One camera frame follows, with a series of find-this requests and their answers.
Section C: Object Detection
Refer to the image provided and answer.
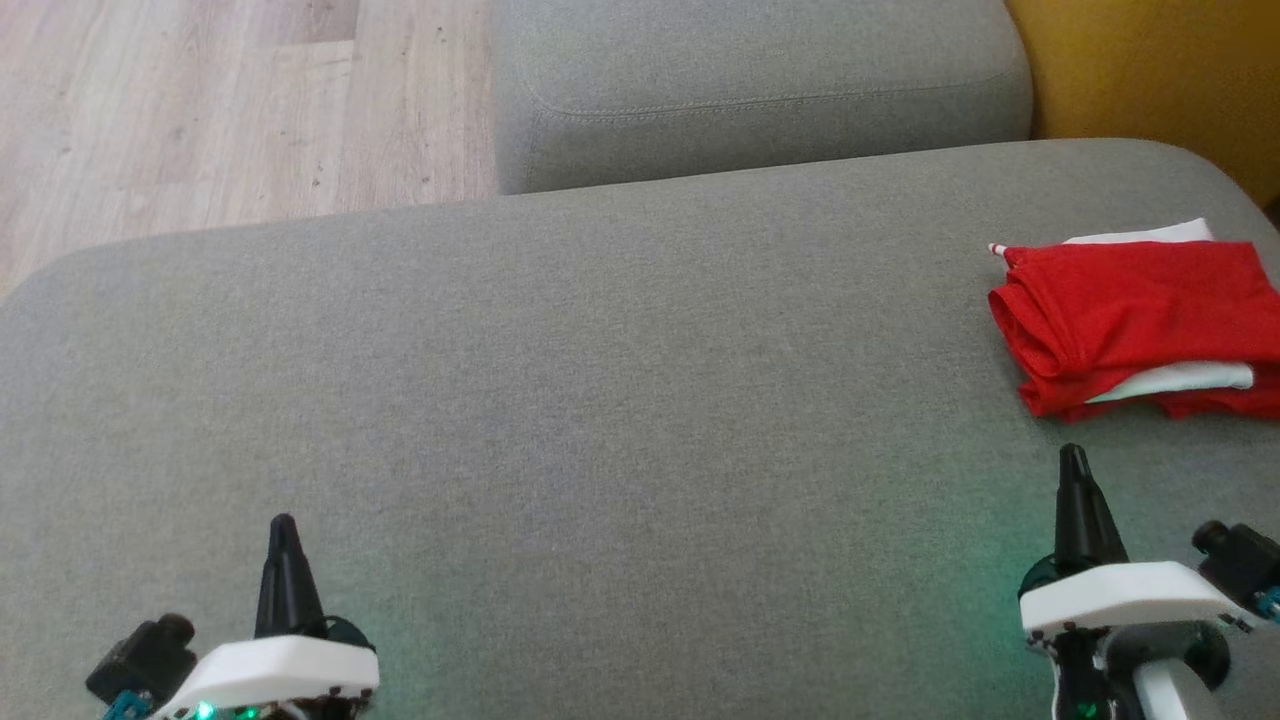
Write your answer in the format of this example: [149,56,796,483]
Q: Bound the red basketball jersey number 23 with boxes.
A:
[988,240,1280,419]

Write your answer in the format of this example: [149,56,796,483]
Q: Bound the red shorts with white trim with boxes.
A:
[1062,218,1280,421]

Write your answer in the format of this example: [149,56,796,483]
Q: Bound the yellow cushion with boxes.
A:
[1005,0,1280,211]

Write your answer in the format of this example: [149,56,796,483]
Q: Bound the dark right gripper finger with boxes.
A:
[1075,444,1131,571]
[1055,444,1086,576]

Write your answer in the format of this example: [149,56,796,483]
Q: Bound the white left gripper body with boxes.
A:
[150,616,381,720]

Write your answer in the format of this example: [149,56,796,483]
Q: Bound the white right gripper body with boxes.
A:
[1018,555,1251,636]

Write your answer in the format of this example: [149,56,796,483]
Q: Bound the grey fabric sofa seat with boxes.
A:
[0,138,1280,720]

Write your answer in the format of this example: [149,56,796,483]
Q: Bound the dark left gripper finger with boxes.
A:
[284,514,329,637]
[254,514,291,639]

